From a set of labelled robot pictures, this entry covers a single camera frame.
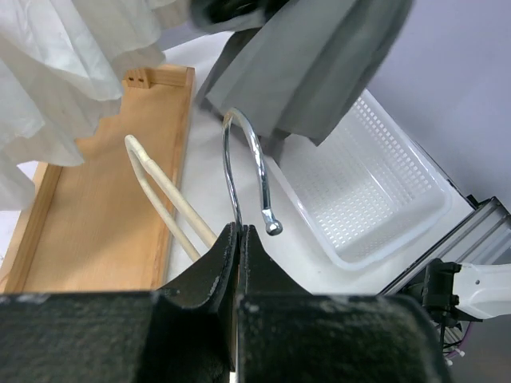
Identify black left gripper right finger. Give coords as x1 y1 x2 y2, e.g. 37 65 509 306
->
237 226 452 382

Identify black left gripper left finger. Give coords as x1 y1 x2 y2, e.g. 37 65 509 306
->
1 223 239 382

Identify cream hanger with metal hook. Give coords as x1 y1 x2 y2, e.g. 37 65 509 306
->
125 107 284 263

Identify grey pleated skirt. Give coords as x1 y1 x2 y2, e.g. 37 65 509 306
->
189 0 413 144

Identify white ruffled skirt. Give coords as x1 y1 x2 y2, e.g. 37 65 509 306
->
1 0 188 211

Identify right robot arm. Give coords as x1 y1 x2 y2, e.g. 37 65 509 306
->
422 259 510 366

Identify wooden clothes rack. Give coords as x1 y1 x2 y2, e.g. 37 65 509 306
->
1 65 195 294

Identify white perforated plastic basket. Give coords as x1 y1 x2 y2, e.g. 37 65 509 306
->
267 91 452 271

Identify aluminium mounting rail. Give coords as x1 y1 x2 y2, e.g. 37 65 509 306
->
382 197 510 294

